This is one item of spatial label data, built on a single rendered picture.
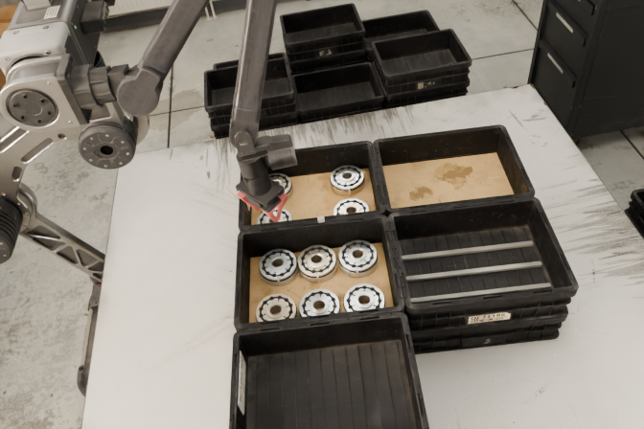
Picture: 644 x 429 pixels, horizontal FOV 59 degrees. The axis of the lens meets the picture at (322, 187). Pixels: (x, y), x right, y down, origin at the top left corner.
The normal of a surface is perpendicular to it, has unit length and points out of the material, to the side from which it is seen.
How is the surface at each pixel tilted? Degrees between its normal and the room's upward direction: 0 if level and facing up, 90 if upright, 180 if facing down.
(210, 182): 0
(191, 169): 0
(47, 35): 0
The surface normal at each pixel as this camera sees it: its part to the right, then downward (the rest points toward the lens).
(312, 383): -0.10, -0.69
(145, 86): 0.12, 0.48
